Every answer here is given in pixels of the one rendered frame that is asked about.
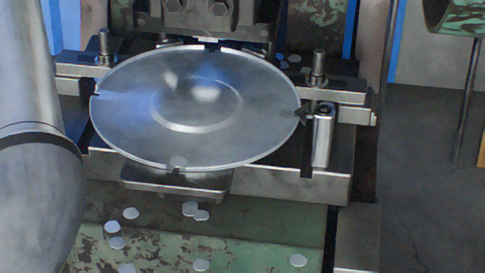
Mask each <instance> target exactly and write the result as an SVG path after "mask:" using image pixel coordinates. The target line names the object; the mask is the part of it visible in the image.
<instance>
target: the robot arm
mask: <svg viewBox="0 0 485 273"><path fill-rule="evenodd" d="M85 206H86V174H85V170H84V166H83V158H82V155H81V152H80V150H79V148H78V147H77V145H76V144H75V143H74V142H73V141H72V140H70V139H69V138H67V137H66V133H65V129H64V121H63V117H62V113H61V105H60V101H59V97H58V89H57V85H56V80H55V73H54V68H53V64H52V57H51V52H50V48H49V41H48V37H47V32H46V28H45V20H44V16H43V12H42V4H41V0H0V273H57V272H58V271H59V269H60V268H61V266H62V265H63V264H64V262H65V260H66V258H67V257H68V255H69V253H70V251H71V249H72V247H73V245H74V242H75V240H76V238H77V235H78V233H79V230H80V226H81V223H82V220H83V215H84V211H85Z"/></svg>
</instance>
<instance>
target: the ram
mask: <svg viewBox="0 0 485 273"><path fill-rule="evenodd" d="M147 2H148V15H149V16H152V17H161V24H162V25H163V26H166V27H179V28H187V29H195V30H211V31H219V32H228V33H232V32H235V31H236V28H237V25H238V24H239V25H247V26H254V25H256V24H257V22H258V16H259V12H260V9H261V3H262V0H147Z"/></svg>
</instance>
